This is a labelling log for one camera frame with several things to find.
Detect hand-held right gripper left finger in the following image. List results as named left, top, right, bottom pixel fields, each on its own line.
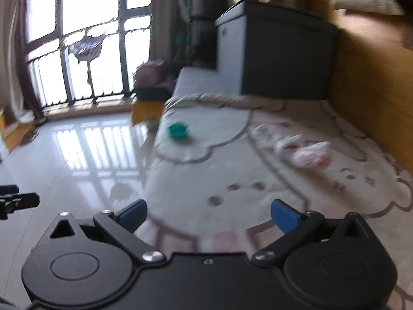
left=48, top=199, right=166, bottom=264

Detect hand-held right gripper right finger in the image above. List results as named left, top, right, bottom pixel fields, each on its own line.
left=252, top=199, right=378, bottom=264

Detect wooden low cabinet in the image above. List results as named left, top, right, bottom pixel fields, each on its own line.
left=0, top=106, right=41, bottom=152

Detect grey slippers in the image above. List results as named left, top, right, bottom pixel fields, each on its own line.
left=21, top=128, right=41, bottom=144

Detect white and red plastic bag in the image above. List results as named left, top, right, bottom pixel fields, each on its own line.
left=290, top=140, right=331, bottom=168

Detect cartoon printed bed sheet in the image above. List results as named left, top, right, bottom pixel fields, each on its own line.
left=134, top=92, right=413, bottom=310

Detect clear white plastic bag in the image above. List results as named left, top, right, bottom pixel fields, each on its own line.
left=252, top=126, right=305, bottom=156

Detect green plastic lid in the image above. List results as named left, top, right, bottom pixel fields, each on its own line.
left=168, top=123, right=191, bottom=141

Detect dark storage bin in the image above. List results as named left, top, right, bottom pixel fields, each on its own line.
left=135, top=84, right=173, bottom=101

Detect brown curtain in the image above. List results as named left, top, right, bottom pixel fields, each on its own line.
left=0, top=0, right=42, bottom=120

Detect pink cloth bundle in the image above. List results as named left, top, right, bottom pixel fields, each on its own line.
left=134, top=59, right=168, bottom=86

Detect grey mattress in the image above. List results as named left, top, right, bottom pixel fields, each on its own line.
left=171, top=66, right=246, bottom=99

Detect hanging net basket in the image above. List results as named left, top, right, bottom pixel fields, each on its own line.
left=63, top=29, right=107, bottom=86

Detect grey storage box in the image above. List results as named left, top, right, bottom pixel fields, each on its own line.
left=215, top=0, right=339, bottom=101

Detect beige curtain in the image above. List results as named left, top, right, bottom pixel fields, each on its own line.
left=149, top=0, right=194, bottom=68

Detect black shelf unit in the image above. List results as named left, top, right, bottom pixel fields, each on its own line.
left=189, top=0, right=226, bottom=68

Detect black window frame railing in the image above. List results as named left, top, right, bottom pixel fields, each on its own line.
left=19, top=0, right=155, bottom=109

